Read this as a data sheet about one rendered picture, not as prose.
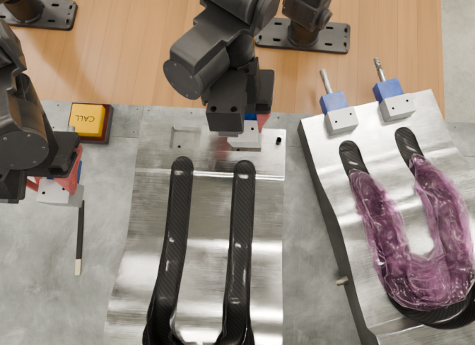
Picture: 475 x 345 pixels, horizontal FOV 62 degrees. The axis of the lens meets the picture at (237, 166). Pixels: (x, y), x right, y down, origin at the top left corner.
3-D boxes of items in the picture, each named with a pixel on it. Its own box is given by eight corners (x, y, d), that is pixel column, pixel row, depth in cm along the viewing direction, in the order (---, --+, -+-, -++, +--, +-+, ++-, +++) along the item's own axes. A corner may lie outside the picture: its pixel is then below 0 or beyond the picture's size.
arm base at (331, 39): (359, 32, 77) (360, 2, 78) (256, 24, 77) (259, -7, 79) (348, 54, 84) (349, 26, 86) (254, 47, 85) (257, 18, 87)
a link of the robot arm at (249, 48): (234, 84, 51) (227, 38, 45) (200, 70, 53) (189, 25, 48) (264, 54, 54) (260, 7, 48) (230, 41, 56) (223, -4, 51)
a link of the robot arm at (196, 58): (210, 116, 48) (220, 46, 38) (157, 78, 50) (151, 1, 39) (263, 61, 53) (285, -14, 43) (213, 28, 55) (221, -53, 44)
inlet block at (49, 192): (63, 131, 69) (49, 120, 64) (92, 132, 69) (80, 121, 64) (51, 206, 66) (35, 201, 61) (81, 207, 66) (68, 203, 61)
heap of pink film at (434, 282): (336, 172, 71) (348, 160, 64) (430, 150, 72) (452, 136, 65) (384, 322, 65) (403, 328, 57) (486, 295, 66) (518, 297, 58)
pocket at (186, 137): (175, 130, 74) (172, 123, 71) (203, 131, 74) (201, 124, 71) (172, 153, 73) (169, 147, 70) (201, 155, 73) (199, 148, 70)
